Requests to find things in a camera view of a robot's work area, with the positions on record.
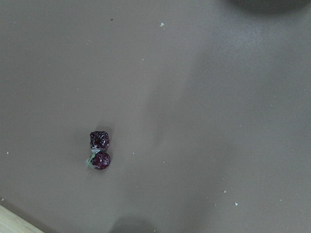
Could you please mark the dark cherry pair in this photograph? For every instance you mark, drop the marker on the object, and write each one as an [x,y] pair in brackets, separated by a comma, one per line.
[99,143]

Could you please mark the wooden cutting board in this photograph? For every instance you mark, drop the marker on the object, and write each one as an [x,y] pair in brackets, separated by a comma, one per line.
[11,223]

